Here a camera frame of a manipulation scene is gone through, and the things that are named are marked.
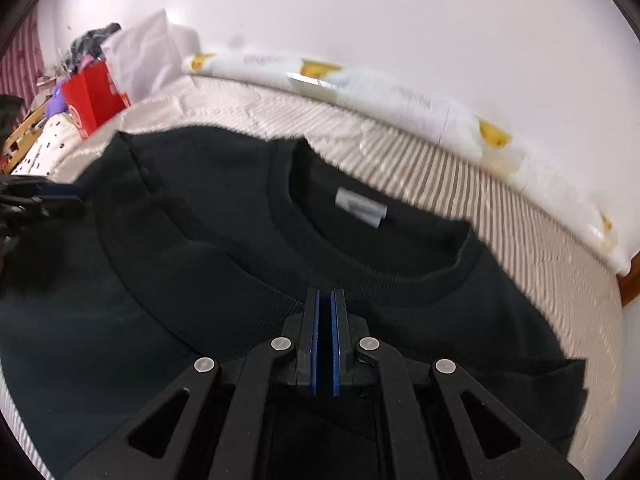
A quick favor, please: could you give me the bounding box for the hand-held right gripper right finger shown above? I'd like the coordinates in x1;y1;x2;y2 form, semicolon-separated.
330;287;585;480

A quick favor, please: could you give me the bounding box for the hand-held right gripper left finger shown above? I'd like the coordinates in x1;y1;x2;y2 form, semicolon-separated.
62;287;321;480

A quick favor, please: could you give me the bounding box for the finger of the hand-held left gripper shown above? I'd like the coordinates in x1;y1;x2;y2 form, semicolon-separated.
0;196;85;233
0;176;82;198

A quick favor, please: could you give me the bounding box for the black sweatshirt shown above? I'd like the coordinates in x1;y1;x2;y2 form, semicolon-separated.
0;127;588;480

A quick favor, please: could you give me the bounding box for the dark clothes pile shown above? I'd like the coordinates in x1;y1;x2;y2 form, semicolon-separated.
62;22;123;68

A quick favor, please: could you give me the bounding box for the white black-dotted cloth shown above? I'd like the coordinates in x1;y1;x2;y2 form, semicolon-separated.
10;112;83;178

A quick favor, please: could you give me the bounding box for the light wooden rack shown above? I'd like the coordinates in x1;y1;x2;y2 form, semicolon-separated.
0;105;51;171

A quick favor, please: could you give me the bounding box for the purple cloth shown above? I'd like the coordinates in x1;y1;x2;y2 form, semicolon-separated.
42;85;71;121

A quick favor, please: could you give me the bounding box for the dark cloth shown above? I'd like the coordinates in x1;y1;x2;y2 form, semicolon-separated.
0;94;23;131

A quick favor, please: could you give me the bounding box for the red box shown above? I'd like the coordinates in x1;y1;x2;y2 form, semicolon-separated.
60;60;133;138

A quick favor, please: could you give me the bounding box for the red striped curtain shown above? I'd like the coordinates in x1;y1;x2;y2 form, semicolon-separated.
0;12;46;98

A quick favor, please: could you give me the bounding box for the brown wooden bed frame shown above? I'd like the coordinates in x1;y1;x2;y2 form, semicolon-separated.
615;252;640;306

